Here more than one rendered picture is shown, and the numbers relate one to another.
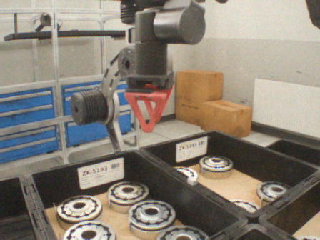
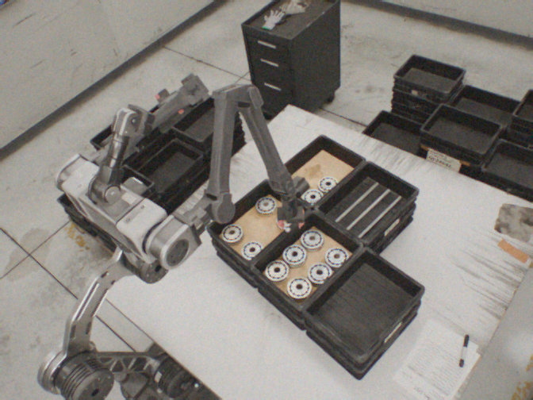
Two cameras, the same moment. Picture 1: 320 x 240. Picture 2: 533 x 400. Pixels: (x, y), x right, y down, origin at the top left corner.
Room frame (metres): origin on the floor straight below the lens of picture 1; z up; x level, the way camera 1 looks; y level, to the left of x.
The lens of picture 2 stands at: (0.58, 1.13, 2.58)
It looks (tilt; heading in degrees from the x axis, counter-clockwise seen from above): 50 degrees down; 270
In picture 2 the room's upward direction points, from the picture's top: 11 degrees counter-clockwise
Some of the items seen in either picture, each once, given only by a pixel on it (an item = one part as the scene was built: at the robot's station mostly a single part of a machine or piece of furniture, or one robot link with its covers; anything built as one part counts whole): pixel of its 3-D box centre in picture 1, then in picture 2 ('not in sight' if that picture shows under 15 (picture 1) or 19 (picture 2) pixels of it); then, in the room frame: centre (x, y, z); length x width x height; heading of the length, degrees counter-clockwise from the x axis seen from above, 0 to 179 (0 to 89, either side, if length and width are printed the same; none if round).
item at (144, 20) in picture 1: (153, 27); (289, 198); (0.47, 0.02, 1.24); 0.07 x 0.06 x 0.07; 41
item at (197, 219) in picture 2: not in sight; (193, 222); (0.80, 0.21, 1.45); 0.09 x 0.08 x 0.12; 132
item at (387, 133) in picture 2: not in sight; (396, 143); (-0.42, -1.08, 0.26); 0.40 x 0.30 x 0.23; 132
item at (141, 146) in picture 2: not in sight; (135, 154); (1.40, -1.40, 0.37); 0.40 x 0.30 x 0.45; 42
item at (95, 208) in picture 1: (79, 208); (299, 287); (0.50, 0.19, 0.86); 0.10 x 0.10 x 0.01
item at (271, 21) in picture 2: not in sight; (273, 18); (0.23, -1.94, 0.88); 0.25 x 0.19 x 0.03; 42
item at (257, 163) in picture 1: (226, 181); (259, 226); (0.61, -0.16, 0.87); 0.40 x 0.30 x 0.11; 34
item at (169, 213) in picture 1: (151, 213); (294, 254); (0.48, 0.03, 0.86); 0.10 x 0.10 x 0.01
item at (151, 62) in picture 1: (151, 62); (289, 209); (0.48, 0.02, 1.17); 0.10 x 0.07 x 0.07; 169
